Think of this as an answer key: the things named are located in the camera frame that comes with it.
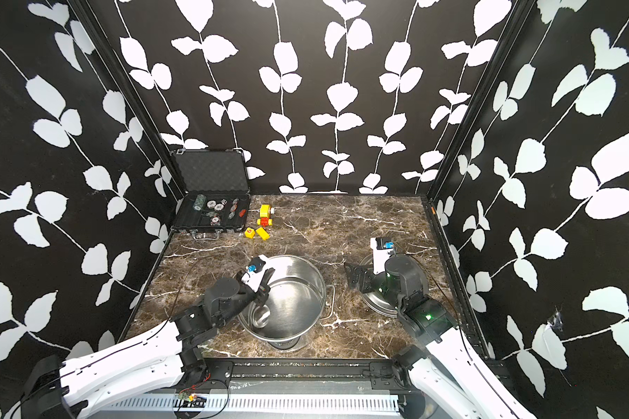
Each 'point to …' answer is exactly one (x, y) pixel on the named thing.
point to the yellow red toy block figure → (265, 215)
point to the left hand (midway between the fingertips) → (273, 265)
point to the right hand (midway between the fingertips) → (356, 258)
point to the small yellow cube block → (250, 233)
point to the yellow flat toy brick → (265, 236)
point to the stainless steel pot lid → (381, 298)
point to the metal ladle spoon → (260, 316)
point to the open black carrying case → (217, 194)
